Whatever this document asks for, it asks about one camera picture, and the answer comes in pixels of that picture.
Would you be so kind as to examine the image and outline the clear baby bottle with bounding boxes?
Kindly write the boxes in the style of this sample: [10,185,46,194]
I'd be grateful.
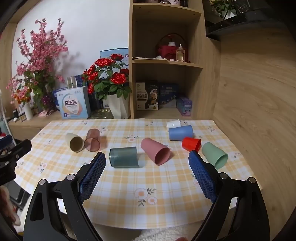
[176,44,185,62]

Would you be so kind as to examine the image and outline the dark blue box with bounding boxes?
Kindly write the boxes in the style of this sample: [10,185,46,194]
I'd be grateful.
[159,83,178,108]

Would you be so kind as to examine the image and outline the wooden shelf unit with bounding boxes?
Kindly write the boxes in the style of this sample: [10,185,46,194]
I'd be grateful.
[129,1,221,120]

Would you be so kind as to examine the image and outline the red plastic cup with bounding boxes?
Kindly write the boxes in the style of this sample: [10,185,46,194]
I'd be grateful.
[182,137,202,152]

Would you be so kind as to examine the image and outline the pink plastic cup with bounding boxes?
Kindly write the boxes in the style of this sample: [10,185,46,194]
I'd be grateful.
[140,138,171,166]

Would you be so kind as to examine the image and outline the white faceted vase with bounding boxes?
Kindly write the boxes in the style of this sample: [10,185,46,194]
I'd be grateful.
[103,94,130,119]

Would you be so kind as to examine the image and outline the beige plastic cup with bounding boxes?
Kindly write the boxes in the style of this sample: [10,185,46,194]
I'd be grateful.
[65,133,84,153]

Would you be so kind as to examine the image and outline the blue card behind tray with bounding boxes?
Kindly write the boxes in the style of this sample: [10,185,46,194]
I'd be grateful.
[100,48,129,62]

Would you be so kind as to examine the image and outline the purple small box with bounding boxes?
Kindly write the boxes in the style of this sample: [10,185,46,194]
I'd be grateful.
[177,97,193,116]

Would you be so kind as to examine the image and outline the white plastic cup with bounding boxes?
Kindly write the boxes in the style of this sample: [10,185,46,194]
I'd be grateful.
[166,120,181,131]

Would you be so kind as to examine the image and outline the white and black snack box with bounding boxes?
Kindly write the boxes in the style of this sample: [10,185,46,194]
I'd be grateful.
[136,82,159,110]

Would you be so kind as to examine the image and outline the red rose bouquet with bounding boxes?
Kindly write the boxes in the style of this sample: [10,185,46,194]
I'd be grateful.
[82,54,132,100]

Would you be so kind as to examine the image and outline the green plastic cup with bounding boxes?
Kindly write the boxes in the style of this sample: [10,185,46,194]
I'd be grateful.
[202,142,228,170]

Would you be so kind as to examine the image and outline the pink blossom artificial flowers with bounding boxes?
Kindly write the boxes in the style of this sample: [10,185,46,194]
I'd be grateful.
[6,18,68,110]

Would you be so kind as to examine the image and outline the red basket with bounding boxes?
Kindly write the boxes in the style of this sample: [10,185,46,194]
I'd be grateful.
[155,33,189,62]

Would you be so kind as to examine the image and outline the golden embossed tray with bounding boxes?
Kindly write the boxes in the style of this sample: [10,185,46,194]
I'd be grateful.
[87,108,114,120]

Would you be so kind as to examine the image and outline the blue probiotic box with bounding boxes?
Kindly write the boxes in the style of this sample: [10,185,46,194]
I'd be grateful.
[56,86,91,120]

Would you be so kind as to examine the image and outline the white bottle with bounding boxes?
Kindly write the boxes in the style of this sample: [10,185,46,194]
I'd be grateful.
[23,103,33,121]

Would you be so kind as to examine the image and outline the black wall shelf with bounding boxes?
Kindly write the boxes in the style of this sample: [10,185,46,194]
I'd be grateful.
[205,1,280,40]

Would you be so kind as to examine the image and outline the transparent teal cup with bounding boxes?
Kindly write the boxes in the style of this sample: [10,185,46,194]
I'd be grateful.
[109,147,139,168]

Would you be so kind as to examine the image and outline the transparent brown cup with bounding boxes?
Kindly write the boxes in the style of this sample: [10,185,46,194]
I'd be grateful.
[84,128,101,152]

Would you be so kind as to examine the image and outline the blue plastic cup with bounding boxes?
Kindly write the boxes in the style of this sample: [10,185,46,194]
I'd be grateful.
[169,126,194,141]

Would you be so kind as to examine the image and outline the glass cup behind box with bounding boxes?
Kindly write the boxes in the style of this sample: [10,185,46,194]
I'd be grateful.
[66,76,77,89]

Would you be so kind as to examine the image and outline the yellow plaid floral tablecloth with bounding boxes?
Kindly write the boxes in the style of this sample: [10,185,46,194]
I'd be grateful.
[14,118,263,230]

